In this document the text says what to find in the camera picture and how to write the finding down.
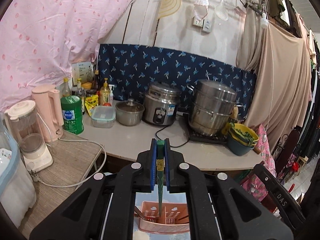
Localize pink electric kettle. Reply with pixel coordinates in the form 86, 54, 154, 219
31, 84, 64, 143

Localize dark blue basin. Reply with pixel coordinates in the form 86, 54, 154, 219
226, 130, 258, 156

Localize white slotted ladle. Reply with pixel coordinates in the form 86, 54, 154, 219
214, 0, 229, 22

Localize steel steamer pot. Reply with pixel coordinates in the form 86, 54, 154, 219
186, 79, 245, 138

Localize black induction cooker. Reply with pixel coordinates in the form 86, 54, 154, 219
187, 127, 229, 145

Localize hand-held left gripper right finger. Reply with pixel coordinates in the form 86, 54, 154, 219
163, 138, 293, 240

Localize white blender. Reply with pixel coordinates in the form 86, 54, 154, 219
4, 100, 54, 173

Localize clear food container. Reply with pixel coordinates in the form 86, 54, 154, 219
91, 105, 116, 129

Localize green vegetables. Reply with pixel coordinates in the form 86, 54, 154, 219
230, 124, 258, 141

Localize navy floral cloth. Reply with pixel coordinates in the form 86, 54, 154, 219
96, 44, 258, 114

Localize white wall switch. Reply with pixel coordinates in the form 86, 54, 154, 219
202, 19, 213, 34

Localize green plastic canister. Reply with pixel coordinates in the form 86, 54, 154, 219
61, 95, 85, 135

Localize red stool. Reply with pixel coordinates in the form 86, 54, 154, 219
287, 160, 301, 173

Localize white hanging cloth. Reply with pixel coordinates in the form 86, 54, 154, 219
193, 0, 209, 22

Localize hanging clothes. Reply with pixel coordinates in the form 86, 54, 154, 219
267, 0, 320, 164

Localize pink perforated chopstick holder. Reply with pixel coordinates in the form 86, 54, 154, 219
132, 201, 189, 233

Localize beige curtain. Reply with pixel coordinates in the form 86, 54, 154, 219
236, 5, 313, 153

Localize yellow pump bottle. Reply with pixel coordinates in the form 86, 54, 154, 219
99, 78, 111, 106

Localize clear bottle yellow cap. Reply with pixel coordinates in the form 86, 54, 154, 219
62, 77, 71, 97

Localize white carton box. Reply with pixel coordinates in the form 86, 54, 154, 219
71, 61, 94, 87

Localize steel rice cooker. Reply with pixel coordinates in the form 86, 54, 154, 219
142, 81, 182, 127

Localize dark red chopstick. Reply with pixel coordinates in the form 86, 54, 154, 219
134, 206, 145, 221

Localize yellow hanging cutting board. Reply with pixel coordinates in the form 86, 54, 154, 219
157, 0, 186, 20

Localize green chopstick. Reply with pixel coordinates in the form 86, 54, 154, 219
155, 140, 166, 217

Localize wood-grain counter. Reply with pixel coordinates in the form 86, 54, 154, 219
17, 130, 105, 233

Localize black power cord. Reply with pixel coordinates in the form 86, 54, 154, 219
155, 112, 191, 148

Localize white dish tub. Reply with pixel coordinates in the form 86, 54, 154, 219
0, 120, 38, 228

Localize yellow basin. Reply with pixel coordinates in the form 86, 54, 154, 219
222, 122, 260, 147

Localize small pot with glass lid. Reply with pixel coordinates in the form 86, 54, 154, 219
115, 98, 145, 127

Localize dark sauce bottle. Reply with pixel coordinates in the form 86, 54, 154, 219
92, 70, 100, 91

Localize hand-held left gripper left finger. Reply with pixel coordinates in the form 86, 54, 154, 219
29, 138, 159, 240

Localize dark red chair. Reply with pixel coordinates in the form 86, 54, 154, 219
272, 127, 301, 179

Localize orange lid jar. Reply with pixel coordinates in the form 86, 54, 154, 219
82, 82, 93, 97

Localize yellow packet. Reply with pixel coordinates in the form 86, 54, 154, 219
84, 95, 99, 117

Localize pink spotted curtain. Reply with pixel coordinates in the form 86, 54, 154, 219
0, 0, 141, 112

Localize white power cord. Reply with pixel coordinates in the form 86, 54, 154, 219
30, 116, 108, 189

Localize pink floral apron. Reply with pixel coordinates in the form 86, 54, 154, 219
239, 124, 277, 202

